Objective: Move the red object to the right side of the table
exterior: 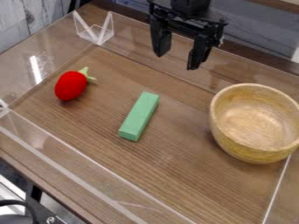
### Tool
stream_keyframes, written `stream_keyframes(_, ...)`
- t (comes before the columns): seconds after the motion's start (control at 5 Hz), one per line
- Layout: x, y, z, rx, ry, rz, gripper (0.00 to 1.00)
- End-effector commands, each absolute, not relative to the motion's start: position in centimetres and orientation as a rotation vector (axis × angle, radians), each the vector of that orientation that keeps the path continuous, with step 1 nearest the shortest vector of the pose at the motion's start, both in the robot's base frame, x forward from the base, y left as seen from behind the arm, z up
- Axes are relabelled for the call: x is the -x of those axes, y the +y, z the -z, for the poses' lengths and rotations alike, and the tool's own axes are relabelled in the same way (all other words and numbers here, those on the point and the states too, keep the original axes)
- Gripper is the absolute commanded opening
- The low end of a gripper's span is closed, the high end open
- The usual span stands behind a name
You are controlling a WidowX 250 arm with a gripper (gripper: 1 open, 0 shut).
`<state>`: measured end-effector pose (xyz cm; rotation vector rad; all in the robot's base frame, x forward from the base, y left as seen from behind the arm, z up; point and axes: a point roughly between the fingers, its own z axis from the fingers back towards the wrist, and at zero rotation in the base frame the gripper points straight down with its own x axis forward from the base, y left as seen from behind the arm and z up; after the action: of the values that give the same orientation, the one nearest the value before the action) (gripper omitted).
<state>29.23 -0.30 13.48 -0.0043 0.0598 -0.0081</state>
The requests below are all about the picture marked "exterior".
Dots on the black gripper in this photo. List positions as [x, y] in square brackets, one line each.
[193, 19]

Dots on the red plush strawberry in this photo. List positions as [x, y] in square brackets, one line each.
[72, 84]

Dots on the green rectangular block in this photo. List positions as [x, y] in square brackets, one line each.
[139, 116]

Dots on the wooden bowl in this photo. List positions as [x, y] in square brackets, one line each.
[254, 123]

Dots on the clear acrylic corner bracket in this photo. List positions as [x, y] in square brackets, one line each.
[96, 34]

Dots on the clear acrylic tray wall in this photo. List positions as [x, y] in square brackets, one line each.
[83, 185]

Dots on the black table leg bracket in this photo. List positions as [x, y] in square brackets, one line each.
[44, 215]

